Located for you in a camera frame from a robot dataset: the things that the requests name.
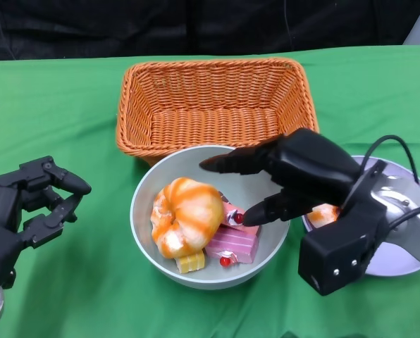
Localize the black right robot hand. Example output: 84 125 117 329
198 127 361 227

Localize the orange striped ring bread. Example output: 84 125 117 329
150 177 224 261
308 203 340 227

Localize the pale green bowl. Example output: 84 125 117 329
130 144 291 291

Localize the salmon cake slice with cherry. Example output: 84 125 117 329
219 200 262 235

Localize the orange wicker basket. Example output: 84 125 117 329
116 58 319 168

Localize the pink layered cake slice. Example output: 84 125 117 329
205 227 261 269

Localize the lavender plate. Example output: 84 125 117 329
301 154 420 279

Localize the yellow cake slice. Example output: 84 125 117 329
174 250 206 274

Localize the green tablecloth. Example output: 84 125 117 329
0 44 420 338

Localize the black backdrop cloth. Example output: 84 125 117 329
0 0 420 63

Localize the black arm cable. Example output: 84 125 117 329
363 135 420 230

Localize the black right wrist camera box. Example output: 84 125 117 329
297 160 389 296

